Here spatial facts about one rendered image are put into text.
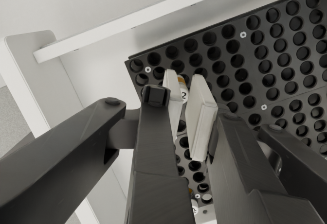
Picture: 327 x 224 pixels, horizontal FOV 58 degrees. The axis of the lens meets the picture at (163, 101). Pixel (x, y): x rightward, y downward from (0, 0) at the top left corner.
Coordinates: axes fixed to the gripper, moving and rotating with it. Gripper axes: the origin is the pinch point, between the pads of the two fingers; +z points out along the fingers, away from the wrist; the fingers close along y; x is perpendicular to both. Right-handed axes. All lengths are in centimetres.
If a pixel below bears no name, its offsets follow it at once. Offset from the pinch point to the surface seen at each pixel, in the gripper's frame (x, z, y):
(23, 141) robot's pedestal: -47, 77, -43
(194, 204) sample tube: -13.4, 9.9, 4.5
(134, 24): 3.5, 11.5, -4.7
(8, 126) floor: -54, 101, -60
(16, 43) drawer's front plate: 0.1, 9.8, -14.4
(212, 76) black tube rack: 0.2, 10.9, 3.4
